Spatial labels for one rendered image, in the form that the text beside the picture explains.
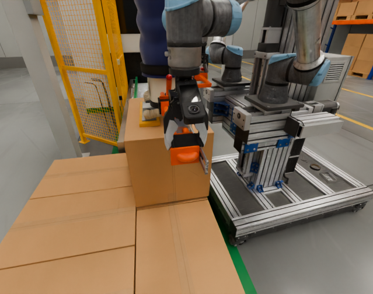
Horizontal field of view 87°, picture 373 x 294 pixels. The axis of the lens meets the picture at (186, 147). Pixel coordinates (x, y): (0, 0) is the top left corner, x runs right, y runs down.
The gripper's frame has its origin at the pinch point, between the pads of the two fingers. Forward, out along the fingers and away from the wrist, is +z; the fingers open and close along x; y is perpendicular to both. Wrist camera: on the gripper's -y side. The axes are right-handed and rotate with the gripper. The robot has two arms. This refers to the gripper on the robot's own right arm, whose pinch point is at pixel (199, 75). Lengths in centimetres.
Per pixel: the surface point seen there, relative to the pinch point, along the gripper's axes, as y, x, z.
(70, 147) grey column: -73, -126, 86
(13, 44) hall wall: -841, -544, 21
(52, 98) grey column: -73, -127, 31
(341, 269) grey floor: 83, 81, 110
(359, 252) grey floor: 76, 104, 110
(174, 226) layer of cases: 72, -28, 56
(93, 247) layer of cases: 77, -64, 56
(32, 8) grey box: -72, -118, -41
